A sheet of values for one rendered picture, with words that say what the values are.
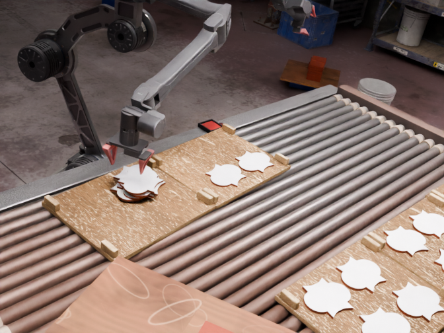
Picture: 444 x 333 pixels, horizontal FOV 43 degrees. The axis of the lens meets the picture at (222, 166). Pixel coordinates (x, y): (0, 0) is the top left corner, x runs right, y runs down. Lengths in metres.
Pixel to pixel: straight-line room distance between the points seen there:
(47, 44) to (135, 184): 1.23
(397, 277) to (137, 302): 0.79
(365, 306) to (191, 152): 0.86
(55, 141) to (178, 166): 2.03
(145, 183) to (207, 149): 0.39
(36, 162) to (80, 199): 1.92
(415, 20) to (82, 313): 5.60
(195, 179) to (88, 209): 0.39
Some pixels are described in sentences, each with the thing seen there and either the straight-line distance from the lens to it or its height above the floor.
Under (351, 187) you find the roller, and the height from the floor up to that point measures 0.91.
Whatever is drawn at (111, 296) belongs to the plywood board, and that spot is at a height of 1.04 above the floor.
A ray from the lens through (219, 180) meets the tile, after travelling 1.92.
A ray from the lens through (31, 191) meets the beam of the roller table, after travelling 1.87.
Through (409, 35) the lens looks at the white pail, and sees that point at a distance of 6.53.
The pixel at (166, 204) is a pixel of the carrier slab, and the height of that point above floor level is 0.94.
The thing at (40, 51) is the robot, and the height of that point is 0.96.
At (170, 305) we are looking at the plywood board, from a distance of 1.33.
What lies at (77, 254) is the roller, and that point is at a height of 0.91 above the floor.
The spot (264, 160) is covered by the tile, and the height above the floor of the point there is 0.94.
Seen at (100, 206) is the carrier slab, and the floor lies 0.94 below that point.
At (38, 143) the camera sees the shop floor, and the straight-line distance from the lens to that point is 3.89.
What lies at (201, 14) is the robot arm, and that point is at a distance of 1.96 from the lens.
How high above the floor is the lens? 2.00
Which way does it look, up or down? 32 degrees down
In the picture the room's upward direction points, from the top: 9 degrees clockwise
